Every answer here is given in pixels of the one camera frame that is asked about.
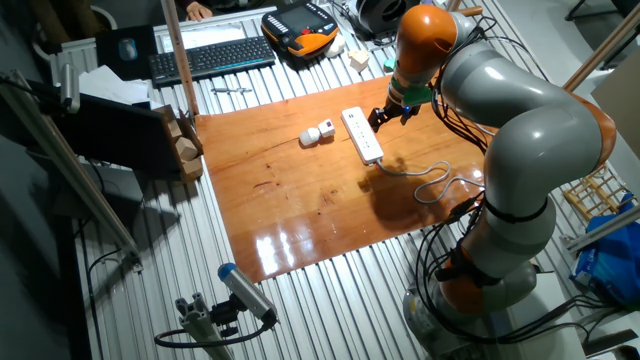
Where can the orange wooden board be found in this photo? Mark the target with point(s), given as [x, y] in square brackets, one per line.
[300, 200]

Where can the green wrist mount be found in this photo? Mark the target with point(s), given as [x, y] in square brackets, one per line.
[417, 95]

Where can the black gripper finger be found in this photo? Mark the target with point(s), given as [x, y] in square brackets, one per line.
[379, 119]
[410, 114]

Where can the black computer keyboard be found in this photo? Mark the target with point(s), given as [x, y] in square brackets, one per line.
[210, 59]

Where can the black monitor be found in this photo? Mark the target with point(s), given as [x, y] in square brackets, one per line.
[115, 132]

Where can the thin metal tool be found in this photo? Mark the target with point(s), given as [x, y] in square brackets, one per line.
[230, 90]

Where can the short aluminium bar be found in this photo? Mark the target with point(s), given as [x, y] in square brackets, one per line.
[600, 227]

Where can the grey computer mouse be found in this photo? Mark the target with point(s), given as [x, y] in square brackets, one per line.
[128, 49]

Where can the white crumpled papers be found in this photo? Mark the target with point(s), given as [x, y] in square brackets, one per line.
[110, 85]

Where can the silver metal post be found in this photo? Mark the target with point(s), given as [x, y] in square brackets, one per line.
[454, 4]

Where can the white round object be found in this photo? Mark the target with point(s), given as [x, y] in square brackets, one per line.
[336, 46]

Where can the bystander hand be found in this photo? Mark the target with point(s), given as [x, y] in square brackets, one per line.
[200, 11]

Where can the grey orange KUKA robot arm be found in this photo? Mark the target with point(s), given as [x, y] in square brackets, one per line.
[540, 145]

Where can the wooden dowel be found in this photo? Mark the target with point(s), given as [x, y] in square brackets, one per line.
[472, 10]

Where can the silver camera with blue cap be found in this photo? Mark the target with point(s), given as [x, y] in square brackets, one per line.
[245, 290]

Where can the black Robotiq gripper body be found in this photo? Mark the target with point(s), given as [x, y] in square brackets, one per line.
[399, 111]

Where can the light wooden block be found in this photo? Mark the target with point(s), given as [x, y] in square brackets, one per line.
[174, 129]
[186, 148]
[192, 168]

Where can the black round spool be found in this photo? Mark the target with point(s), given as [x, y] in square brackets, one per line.
[380, 15]

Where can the long aluminium beam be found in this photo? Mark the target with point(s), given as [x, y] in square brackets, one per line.
[75, 175]

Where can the brown cardboard box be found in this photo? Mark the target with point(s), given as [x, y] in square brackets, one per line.
[162, 114]

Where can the beige cardboard panel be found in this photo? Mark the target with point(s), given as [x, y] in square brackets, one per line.
[622, 110]

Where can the small green object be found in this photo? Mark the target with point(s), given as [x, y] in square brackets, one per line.
[389, 64]

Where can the orange black teach pendant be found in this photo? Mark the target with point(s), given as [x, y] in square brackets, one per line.
[300, 20]

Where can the blue plastic bag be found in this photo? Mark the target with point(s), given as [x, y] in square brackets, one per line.
[615, 260]

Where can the white power strip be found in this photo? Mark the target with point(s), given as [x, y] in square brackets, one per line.
[361, 134]

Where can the white polyhedron block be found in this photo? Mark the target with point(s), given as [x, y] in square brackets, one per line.
[359, 60]

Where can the aluminium profile camera mount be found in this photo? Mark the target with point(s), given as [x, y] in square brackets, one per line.
[197, 325]

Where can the wooden rack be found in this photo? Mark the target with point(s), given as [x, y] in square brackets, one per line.
[597, 195]

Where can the white flat sheet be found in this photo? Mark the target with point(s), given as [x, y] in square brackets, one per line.
[210, 35]

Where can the black mouse pad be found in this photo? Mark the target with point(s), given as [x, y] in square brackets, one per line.
[107, 60]

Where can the brown wooden post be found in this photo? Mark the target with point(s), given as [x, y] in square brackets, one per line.
[180, 55]
[600, 50]

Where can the silver camera on beam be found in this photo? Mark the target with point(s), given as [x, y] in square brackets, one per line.
[70, 87]

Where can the white bulb holder with bulb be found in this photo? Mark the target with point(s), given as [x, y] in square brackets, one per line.
[311, 136]

